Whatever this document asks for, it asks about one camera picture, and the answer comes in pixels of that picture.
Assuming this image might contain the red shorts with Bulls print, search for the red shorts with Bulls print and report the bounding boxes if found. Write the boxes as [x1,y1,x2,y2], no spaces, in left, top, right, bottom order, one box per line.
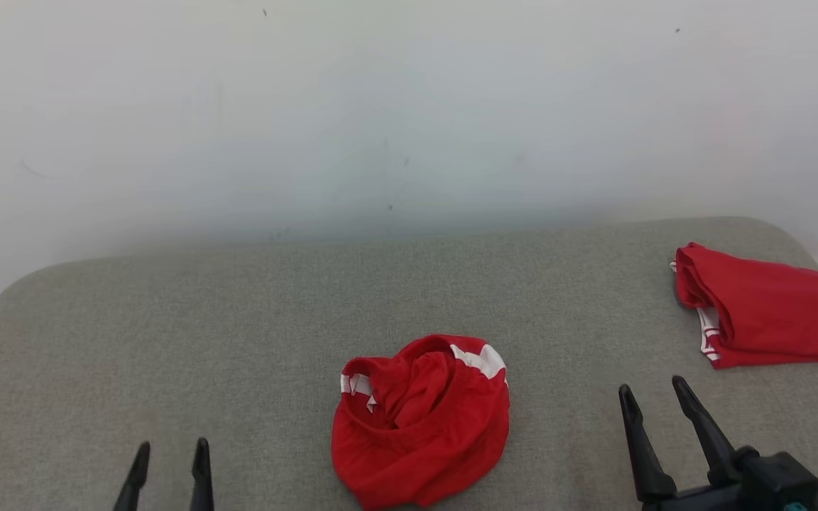
[331,334,512,511]

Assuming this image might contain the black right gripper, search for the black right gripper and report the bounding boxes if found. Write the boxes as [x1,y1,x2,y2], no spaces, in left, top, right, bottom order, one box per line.
[618,375,751,511]

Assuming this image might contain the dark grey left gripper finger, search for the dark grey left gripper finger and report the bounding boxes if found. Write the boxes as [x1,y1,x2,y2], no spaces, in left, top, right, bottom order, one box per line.
[190,437,216,511]
[112,441,151,511]

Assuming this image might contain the red white jersey top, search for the red white jersey top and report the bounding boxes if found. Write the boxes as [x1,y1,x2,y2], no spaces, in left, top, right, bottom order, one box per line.
[670,242,818,370]

